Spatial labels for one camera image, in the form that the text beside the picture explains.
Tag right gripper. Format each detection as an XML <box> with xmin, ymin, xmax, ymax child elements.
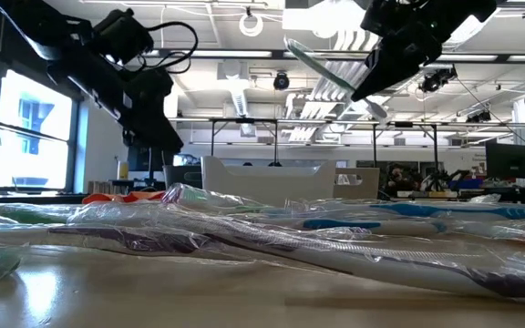
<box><xmin>352</xmin><ymin>4</ymin><xmax>458</xmax><ymax>102</ymax></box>

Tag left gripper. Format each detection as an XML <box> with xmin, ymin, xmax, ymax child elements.
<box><xmin>120</xmin><ymin>67</ymin><xmax>185</xmax><ymax>154</ymax></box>

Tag black computer monitor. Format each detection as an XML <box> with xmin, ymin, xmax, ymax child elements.
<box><xmin>485</xmin><ymin>143</ymin><xmax>525</xmax><ymax>180</ymax></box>
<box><xmin>127</xmin><ymin>152</ymin><xmax>176</xmax><ymax>173</ymax></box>

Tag black ceiling device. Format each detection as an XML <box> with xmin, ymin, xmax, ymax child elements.
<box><xmin>419</xmin><ymin>66</ymin><xmax>458</xmax><ymax>95</ymax></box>

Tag grey plastic bin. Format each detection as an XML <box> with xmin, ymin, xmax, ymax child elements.
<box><xmin>163</xmin><ymin>164</ymin><xmax>203</xmax><ymax>190</ymax></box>

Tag orange cloth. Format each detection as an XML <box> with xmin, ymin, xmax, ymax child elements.
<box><xmin>81</xmin><ymin>190</ymin><xmax>167</xmax><ymax>205</ymax></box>

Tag person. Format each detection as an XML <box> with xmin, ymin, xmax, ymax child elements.
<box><xmin>383</xmin><ymin>163</ymin><xmax>417</xmax><ymax>197</ymax></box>

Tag translucent cream plastic bin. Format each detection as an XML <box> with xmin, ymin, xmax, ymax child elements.
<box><xmin>334</xmin><ymin>167</ymin><xmax>381</xmax><ymax>200</ymax></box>

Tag blue wrapped toothbrush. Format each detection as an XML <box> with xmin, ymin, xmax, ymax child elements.
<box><xmin>262</xmin><ymin>217</ymin><xmax>450</xmax><ymax>234</ymax></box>
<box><xmin>289</xmin><ymin>200</ymin><xmax>525</xmax><ymax>220</ymax></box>

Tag black background rack frame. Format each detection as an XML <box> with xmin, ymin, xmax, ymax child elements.
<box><xmin>166</xmin><ymin>116</ymin><xmax>525</xmax><ymax>168</ymax></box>

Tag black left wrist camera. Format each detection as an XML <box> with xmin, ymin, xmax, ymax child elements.
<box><xmin>92</xmin><ymin>7</ymin><xmax>155</xmax><ymax>66</ymax></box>

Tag black dome camera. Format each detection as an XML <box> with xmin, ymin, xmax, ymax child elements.
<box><xmin>273</xmin><ymin>71</ymin><xmax>292</xmax><ymax>91</ymax></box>

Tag white plastic handled bin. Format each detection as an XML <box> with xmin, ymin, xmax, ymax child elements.
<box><xmin>201</xmin><ymin>156</ymin><xmax>337</xmax><ymax>206</ymax></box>

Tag white cable coil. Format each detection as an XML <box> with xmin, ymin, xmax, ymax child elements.
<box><xmin>238</xmin><ymin>12</ymin><xmax>264</xmax><ymax>38</ymax></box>

